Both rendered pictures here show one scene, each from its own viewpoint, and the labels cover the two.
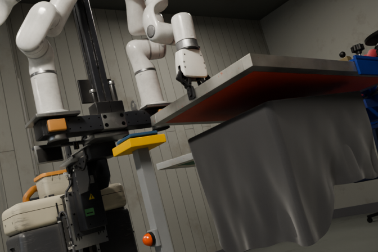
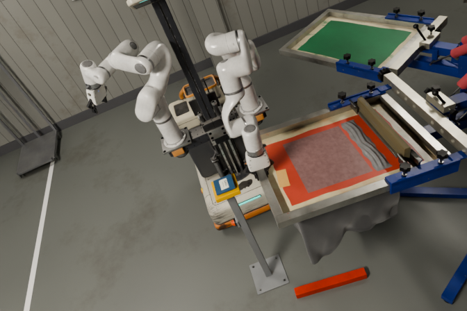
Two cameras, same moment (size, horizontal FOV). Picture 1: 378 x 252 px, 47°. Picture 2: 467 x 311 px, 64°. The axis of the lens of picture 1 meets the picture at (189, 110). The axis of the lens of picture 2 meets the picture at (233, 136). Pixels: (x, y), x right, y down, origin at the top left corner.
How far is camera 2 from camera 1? 1.82 m
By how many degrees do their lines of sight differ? 63
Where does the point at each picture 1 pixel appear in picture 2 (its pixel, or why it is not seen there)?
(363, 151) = (379, 215)
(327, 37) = not seen: outside the picture
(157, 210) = (238, 214)
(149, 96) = (245, 107)
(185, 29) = (250, 146)
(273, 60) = (298, 219)
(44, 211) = (191, 121)
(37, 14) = (143, 105)
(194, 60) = (258, 162)
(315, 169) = (329, 236)
